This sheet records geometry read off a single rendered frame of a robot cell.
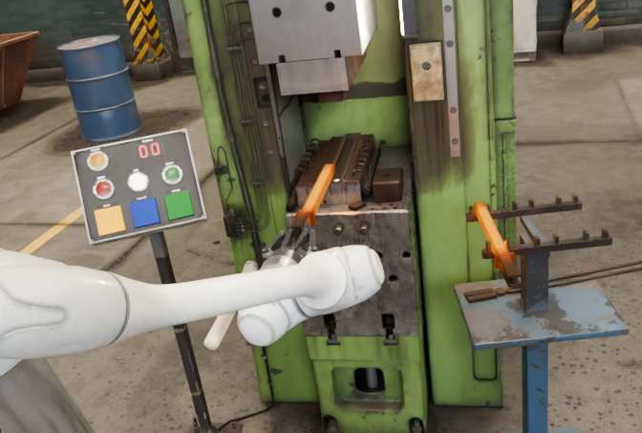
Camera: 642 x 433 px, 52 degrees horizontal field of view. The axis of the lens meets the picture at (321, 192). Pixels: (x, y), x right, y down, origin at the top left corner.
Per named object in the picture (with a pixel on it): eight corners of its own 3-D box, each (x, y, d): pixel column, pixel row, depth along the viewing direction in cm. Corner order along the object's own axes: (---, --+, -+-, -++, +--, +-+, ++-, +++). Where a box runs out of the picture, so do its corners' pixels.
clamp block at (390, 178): (401, 202, 199) (399, 182, 197) (374, 203, 201) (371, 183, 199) (404, 185, 210) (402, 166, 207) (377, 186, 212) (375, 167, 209)
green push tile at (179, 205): (194, 214, 195) (189, 189, 196) (169, 220, 193) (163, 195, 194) (194, 215, 197) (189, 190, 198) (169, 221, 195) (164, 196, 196)
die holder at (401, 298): (419, 335, 211) (408, 209, 193) (304, 335, 219) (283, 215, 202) (425, 249, 261) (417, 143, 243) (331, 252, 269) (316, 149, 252)
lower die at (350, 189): (361, 203, 202) (358, 178, 198) (298, 205, 206) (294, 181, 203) (375, 153, 239) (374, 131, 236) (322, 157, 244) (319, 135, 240)
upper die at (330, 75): (349, 90, 188) (345, 56, 184) (281, 96, 192) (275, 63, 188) (366, 56, 225) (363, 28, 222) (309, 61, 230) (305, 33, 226)
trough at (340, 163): (343, 183, 200) (342, 178, 200) (326, 184, 201) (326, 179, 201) (360, 136, 238) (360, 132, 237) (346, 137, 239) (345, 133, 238)
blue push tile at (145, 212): (160, 222, 193) (154, 197, 194) (134, 227, 192) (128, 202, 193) (160, 222, 195) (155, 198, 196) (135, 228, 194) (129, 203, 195)
